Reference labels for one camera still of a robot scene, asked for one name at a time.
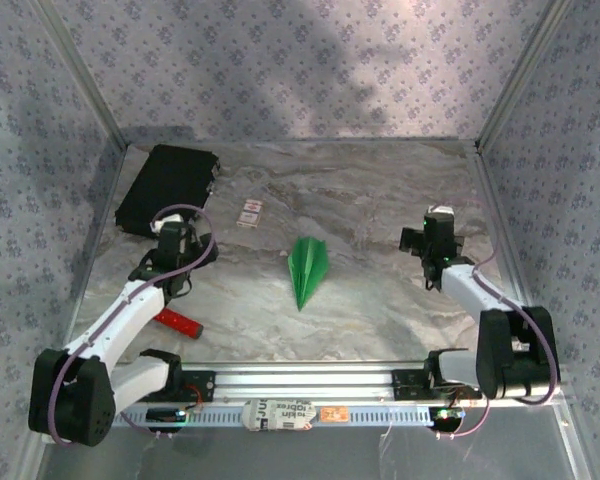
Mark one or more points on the green paper sheet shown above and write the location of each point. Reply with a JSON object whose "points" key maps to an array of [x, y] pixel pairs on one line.
{"points": [[307, 265]]}

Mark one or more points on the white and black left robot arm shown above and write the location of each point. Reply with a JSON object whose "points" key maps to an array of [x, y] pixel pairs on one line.
{"points": [[80, 400]]}

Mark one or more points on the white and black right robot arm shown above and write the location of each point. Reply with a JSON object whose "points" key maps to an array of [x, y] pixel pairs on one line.
{"points": [[515, 355]]}

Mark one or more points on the small red white card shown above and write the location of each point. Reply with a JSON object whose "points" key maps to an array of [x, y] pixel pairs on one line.
{"points": [[250, 213]]}

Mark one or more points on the black rectangular case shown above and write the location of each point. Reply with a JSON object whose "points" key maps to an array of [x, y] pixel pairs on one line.
{"points": [[170, 175]]}

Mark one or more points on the red cylinder with silver end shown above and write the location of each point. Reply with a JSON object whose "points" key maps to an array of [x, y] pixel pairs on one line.
{"points": [[182, 324]]}

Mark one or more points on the left controller board with LED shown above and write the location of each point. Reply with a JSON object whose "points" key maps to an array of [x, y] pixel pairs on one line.
{"points": [[165, 415]]}

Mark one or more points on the controller board with led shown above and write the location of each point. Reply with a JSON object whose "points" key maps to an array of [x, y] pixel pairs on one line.
{"points": [[445, 414], [165, 415]]}

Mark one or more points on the right controller board with LED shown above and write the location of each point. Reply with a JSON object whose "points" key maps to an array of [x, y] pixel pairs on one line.
{"points": [[445, 414]]}

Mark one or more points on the white printed label roll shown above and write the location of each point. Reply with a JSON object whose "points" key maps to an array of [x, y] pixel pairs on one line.
{"points": [[280, 415]]}

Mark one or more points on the orange label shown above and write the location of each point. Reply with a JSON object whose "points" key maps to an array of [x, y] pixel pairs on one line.
{"points": [[334, 414]]}

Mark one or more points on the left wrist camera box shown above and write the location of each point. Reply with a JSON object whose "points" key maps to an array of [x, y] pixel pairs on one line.
{"points": [[167, 220]]}

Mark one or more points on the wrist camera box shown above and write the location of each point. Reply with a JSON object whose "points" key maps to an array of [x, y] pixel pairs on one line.
{"points": [[167, 220], [440, 210]]}

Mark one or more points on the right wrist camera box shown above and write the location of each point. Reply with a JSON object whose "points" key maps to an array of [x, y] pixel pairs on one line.
{"points": [[440, 210]]}

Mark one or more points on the aluminium side rail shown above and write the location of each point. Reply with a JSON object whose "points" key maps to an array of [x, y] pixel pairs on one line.
{"points": [[89, 260], [492, 200]]}

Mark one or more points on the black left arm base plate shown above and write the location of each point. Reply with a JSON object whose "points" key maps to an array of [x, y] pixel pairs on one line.
{"points": [[200, 387]]}

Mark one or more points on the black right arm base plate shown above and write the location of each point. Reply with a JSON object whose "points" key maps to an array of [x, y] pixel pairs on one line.
{"points": [[405, 385]]}

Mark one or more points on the aluminium mounting rail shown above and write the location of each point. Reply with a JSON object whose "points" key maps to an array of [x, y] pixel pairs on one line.
{"points": [[305, 382]]}

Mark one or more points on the aluminium frame post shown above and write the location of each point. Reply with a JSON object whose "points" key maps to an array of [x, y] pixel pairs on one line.
{"points": [[86, 75], [520, 75]]}

